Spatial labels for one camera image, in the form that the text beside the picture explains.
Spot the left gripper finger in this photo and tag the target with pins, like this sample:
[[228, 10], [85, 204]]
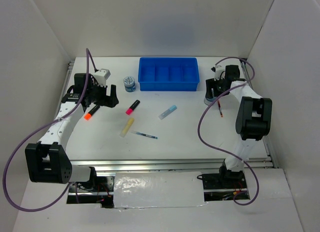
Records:
[[108, 101], [112, 91]]

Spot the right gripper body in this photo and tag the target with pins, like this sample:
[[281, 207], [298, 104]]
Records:
[[219, 87]]

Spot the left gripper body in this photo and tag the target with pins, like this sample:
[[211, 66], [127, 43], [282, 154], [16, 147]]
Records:
[[98, 93]]

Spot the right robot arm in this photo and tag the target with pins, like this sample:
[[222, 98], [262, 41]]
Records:
[[253, 120]]

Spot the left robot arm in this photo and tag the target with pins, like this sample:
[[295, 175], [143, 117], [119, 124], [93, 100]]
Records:
[[47, 160]]

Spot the red gel pen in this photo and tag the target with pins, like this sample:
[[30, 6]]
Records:
[[220, 109]]

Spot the pink highlighter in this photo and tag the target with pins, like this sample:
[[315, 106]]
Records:
[[132, 107]]

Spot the orange highlighter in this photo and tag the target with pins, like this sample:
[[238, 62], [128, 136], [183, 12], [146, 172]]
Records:
[[89, 115]]

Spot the yellow highlighter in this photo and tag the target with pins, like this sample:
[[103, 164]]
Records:
[[127, 127]]

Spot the light blue highlighter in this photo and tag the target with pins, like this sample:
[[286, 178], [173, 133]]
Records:
[[167, 112]]

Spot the blue gel pen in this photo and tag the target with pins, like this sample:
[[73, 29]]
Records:
[[143, 134]]

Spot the blue plastic divided bin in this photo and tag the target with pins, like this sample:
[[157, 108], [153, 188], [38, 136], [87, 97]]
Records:
[[168, 74]]

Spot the white foil sheet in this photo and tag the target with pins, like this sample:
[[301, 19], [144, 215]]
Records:
[[158, 189]]

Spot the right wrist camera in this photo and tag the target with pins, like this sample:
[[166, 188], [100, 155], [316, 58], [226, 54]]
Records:
[[219, 72]]

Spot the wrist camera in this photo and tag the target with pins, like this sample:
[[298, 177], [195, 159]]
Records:
[[219, 72], [101, 77]]

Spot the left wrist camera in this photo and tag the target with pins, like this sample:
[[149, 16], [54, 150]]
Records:
[[101, 77]]

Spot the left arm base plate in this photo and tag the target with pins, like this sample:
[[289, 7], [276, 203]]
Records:
[[99, 192]]

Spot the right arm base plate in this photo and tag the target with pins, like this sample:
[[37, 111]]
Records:
[[217, 188]]

